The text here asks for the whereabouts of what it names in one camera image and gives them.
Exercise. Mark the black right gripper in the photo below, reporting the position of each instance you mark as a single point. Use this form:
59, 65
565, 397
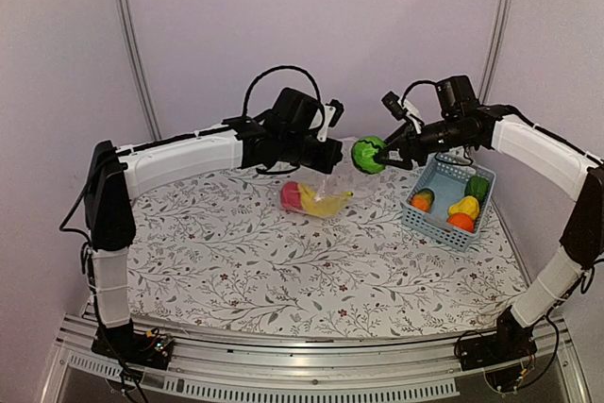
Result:
409, 142

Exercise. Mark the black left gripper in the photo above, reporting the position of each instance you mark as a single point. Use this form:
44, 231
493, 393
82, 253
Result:
333, 157

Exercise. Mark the green toy watermelon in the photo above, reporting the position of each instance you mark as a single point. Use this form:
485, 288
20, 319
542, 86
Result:
363, 154

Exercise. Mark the clear zip top bag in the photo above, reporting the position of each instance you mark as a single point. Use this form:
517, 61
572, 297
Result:
344, 178

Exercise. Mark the red toy apple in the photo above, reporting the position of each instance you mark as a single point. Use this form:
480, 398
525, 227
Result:
290, 198

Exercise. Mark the yellow toy banana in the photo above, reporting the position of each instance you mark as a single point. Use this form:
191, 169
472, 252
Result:
322, 206

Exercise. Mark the light blue plastic basket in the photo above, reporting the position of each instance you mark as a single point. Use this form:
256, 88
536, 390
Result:
447, 178

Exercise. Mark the green orange toy mango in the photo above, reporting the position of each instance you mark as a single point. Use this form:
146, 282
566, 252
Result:
423, 200

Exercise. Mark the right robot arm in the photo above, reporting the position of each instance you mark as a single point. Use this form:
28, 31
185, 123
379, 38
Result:
437, 116

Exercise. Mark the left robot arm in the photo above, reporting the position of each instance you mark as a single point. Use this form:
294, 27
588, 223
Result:
178, 226

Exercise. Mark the green toy bell pepper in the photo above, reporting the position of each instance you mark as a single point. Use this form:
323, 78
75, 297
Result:
477, 187

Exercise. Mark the yellow toy bell pepper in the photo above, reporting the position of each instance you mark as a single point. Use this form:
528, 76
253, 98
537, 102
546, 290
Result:
469, 206

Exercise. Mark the orange toy orange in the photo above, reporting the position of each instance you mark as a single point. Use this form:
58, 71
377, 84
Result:
462, 221

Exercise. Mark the floral patterned table mat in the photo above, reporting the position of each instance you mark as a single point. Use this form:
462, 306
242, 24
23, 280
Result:
362, 273

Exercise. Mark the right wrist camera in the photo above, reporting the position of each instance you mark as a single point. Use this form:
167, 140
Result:
403, 110

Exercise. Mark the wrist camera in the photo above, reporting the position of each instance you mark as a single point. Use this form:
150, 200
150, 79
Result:
329, 117
403, 110

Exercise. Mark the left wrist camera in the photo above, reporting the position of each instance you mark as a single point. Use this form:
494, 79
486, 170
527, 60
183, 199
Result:
329, 117

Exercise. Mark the right aluminium frame post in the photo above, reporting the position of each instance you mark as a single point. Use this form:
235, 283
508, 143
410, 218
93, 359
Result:
502, 14

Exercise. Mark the aluminium frame post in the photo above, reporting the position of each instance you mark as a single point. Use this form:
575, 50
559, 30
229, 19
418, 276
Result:
502, 14
135, 60

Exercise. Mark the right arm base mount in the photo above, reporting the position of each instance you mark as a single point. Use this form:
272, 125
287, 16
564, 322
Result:
505, 365

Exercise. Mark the aluminium front rail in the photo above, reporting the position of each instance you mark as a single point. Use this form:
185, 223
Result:
214, 365

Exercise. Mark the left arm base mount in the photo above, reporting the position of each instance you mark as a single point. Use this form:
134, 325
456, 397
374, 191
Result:
150, 349

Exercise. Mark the left aluminium frame post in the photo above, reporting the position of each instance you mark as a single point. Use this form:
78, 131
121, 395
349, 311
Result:
135, 60

